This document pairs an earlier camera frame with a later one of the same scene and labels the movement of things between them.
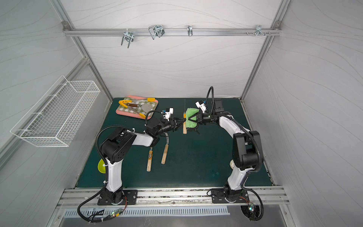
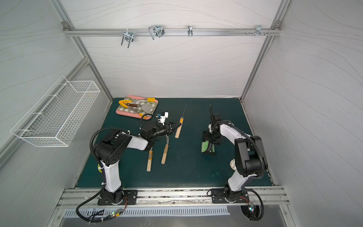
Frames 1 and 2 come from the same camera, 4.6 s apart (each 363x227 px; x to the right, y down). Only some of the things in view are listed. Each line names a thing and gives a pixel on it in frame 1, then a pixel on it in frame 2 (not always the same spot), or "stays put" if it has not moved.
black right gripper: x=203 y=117 -> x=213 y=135
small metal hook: x=190 y=30 stays put
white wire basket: x=55 y=119 stays put
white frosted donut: x=232 y=164 stays put
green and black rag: x=190 y=111 -> x=207 y=146
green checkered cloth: x=138 y=105 stays put
